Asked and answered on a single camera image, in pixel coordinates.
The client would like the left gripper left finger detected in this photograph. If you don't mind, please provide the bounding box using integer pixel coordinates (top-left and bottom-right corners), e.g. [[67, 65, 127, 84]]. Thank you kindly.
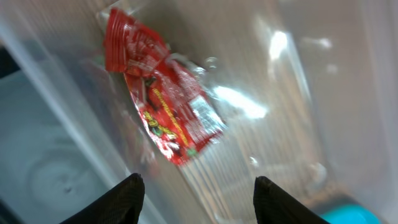
[[61, 173, 145, 224]]

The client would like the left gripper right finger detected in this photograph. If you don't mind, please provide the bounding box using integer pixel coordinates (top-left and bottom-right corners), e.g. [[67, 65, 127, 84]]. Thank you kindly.
[[253, 176, 328, 224]]

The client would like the red snack wrapper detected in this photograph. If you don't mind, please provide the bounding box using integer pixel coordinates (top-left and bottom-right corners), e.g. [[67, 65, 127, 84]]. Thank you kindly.
[[104, 7, 226, 165]]

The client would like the clear plastic waste bin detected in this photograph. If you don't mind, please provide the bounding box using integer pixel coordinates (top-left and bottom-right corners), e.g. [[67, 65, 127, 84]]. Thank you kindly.
[[1, 1, 397, 223]]

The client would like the teal plastic serving tray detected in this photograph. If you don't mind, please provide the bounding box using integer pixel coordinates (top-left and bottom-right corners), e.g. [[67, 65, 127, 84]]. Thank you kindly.
[[321, 205, 381, 224]]

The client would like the black plastic tray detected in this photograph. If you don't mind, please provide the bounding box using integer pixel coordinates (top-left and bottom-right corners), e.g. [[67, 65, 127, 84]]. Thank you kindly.
[[1, 47, 109, 223]]

